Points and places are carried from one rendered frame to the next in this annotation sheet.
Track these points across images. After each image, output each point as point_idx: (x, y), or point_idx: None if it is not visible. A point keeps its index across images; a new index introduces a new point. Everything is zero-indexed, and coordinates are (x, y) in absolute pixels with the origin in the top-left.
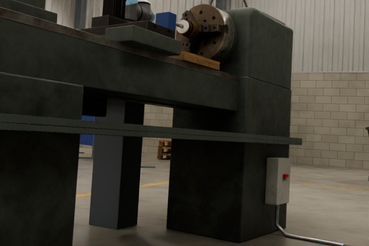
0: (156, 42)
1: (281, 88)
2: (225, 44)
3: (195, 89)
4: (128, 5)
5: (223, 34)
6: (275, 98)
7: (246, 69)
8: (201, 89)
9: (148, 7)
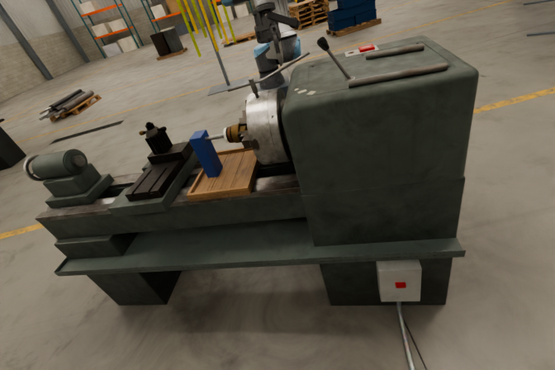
0: (135, 211)
1: (415, 184)
2: (265, 158)
3: (222, 215)
4: (256, 58)
5: (253, 152)
6: (393, 201)
7: (300, 186)
8: (232, 213)
9: (285, 44)
